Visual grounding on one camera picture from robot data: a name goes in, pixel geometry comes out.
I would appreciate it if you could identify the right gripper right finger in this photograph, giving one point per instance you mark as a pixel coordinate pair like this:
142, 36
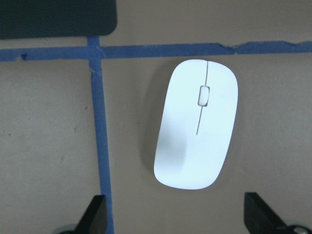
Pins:
259, 218

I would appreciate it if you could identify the black mousepad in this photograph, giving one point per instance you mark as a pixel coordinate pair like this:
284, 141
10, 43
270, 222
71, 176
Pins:
23, 19

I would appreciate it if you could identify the white computer mouse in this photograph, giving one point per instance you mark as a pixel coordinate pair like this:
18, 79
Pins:
196, 125

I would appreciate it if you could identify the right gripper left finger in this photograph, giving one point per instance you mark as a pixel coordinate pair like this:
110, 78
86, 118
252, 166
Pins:
94, 220

